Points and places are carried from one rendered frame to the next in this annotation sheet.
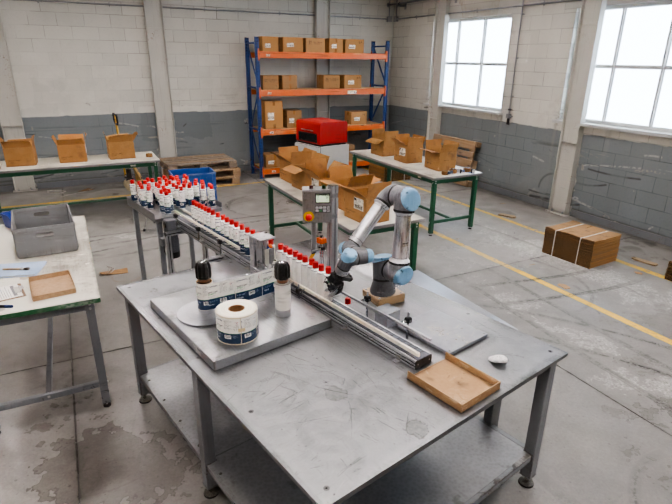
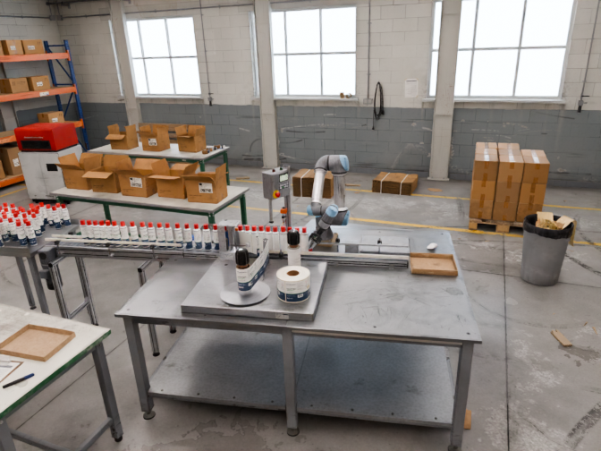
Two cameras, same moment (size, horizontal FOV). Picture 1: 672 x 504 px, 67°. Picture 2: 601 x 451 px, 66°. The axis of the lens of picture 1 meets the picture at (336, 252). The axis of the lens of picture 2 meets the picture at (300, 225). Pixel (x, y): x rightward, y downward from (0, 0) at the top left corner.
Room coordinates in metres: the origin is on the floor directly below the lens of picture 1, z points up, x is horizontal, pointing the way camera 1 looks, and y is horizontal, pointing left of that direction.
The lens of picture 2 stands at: (0.27, 2.04, 2.31)
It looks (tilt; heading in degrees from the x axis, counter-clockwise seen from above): 22 degrees down; 320
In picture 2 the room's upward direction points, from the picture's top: 2 degrees counter-clockwise
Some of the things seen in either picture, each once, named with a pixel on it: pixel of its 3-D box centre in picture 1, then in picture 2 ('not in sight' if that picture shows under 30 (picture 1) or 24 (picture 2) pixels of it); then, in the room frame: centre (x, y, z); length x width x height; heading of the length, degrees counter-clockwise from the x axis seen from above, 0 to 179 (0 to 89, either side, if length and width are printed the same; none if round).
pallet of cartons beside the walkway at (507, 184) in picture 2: not in sight; (504, 184); (3.00, -3.85, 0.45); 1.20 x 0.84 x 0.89; 119
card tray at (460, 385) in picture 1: (453, 379); (433, 263); (1.88, -0.52, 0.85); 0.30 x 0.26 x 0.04; 39
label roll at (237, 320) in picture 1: (237, 321); (293, 284); (2.20, 0.48, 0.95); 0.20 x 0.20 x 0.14
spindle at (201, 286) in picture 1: (204, 286); (243, 270); (2.42, 0.68, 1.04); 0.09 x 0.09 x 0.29
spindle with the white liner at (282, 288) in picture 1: (282, 288); (293, 251); (2.42, 0.28, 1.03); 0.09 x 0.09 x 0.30
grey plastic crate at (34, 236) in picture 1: (44, 229); not in sight; (3.69, 2.23, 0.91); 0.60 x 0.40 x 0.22; 31
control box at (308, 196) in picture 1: (317, 204); (275, 183); (2.80, 0.11, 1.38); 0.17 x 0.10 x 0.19; 94
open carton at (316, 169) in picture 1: (323, 179); (139, 177); (5.27, 0.14, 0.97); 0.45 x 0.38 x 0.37; 120
